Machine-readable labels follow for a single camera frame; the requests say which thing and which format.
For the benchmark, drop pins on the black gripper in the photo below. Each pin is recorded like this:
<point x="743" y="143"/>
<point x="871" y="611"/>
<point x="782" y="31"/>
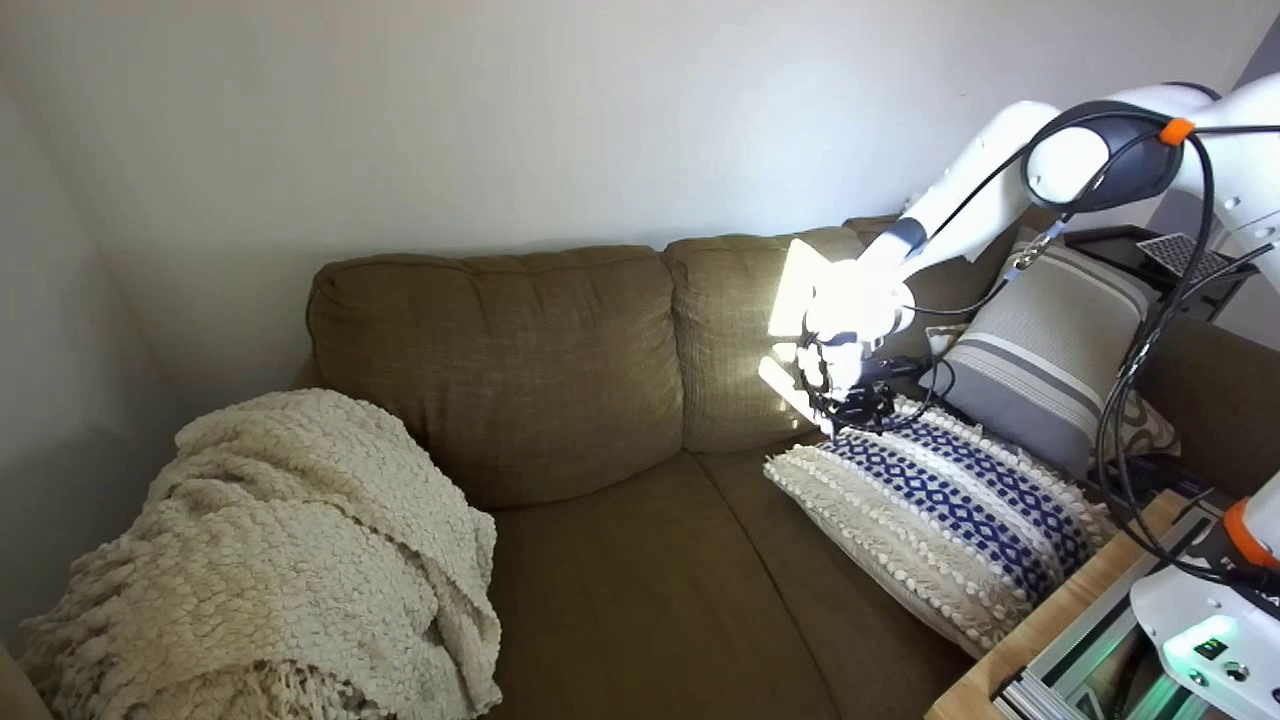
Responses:
<point x="853" y="295"/>

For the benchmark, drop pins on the blue white patterned pillow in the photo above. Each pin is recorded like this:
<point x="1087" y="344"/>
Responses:
<point x="963" y="523"/>

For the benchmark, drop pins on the beige patterned pillow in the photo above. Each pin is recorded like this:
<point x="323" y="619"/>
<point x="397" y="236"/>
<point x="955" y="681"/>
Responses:
<point x="1146" y="429"/>

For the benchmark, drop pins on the brown fabric sofa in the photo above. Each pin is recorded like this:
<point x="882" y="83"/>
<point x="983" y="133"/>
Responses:
<point x="563" y="363"/>

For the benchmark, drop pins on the wooden table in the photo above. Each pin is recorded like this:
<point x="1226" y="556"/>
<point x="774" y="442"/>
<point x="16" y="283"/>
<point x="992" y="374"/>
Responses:
<point x="1067" y="612"/>

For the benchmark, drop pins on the grey striped pillow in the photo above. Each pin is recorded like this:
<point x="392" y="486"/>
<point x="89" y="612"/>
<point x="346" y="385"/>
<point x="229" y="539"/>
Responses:
<point x="1041" y="363"/>

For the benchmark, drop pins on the aluminium frame rail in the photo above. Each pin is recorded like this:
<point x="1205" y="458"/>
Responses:
<point x="1067" y="666"/>

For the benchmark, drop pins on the grey flat pad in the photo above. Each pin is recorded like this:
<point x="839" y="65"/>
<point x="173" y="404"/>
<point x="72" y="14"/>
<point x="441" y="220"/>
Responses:
<point x="1168" y="251"/>

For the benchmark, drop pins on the cream knitted blanket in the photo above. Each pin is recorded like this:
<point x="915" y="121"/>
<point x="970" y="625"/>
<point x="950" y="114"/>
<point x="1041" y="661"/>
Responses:
<point x="267" y="563"/>

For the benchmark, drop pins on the dark side table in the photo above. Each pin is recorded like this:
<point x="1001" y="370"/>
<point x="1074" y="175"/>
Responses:
<point x="1120" y="247"/>

